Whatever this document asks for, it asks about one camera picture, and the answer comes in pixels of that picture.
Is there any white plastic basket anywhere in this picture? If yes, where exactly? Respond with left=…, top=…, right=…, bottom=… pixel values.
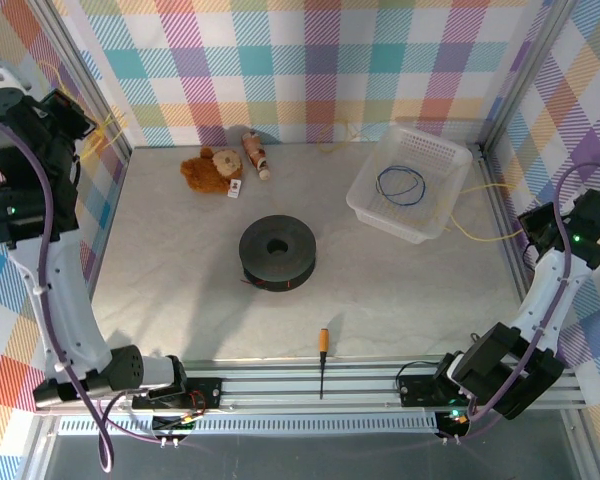
left=345, top=123, right=474, bottom=246

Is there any black perforated cable spool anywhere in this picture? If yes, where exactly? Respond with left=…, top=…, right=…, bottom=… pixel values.
left=238, top=213, right=319, bottom=293

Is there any orange-handled screwdriver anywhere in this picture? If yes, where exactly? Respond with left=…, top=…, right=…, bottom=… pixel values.
left=318, top=327, right=330, bottom=401

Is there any brown teddy bear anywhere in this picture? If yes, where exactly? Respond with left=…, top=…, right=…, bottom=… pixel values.
left=180, top=146, right=246, bottom=198

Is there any small doll figure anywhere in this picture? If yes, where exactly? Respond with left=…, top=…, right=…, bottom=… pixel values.
left=239, top=130, right=273, bottom=182

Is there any black controller board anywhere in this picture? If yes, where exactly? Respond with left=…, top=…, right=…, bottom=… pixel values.
left=151, top=410, right=200, bottom=447
left=437, top=407, right=476, bottom=445

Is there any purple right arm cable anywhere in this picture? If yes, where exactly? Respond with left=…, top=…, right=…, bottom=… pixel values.
left=439, top=162, right=600, bottom=444

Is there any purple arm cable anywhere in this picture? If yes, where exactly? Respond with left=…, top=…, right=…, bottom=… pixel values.
left=0, top=110, right=191, bottom=474
left=439, top=162, right=600, bottom=444

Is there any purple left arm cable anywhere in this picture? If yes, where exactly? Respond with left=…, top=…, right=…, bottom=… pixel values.
left=0, top=110, right=191, bottom=474

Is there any aluminium side rail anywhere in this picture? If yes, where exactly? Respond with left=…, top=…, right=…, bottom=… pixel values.
left=79, top=149, right=132, bottom=351
left=467, top=142, right=556, bottom=369

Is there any aluminium corner post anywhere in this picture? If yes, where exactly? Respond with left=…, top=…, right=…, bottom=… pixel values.
left=479, top=0, right=582, bottom=156
left=27, top=0, right=133, bottom=161

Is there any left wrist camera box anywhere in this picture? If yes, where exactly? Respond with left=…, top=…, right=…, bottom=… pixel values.
left=0, top=62, right=31, bottom=96

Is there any blue cable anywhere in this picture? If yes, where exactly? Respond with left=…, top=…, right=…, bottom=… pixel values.
left=375, top=165, right=427, bottom=207

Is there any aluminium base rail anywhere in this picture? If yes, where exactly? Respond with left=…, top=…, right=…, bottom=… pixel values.
left=34, top=355, right=589, bottom=416

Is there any white slotted cable duct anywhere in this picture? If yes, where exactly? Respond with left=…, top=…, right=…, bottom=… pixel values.
left=57, top=412, right=439, bottom=436

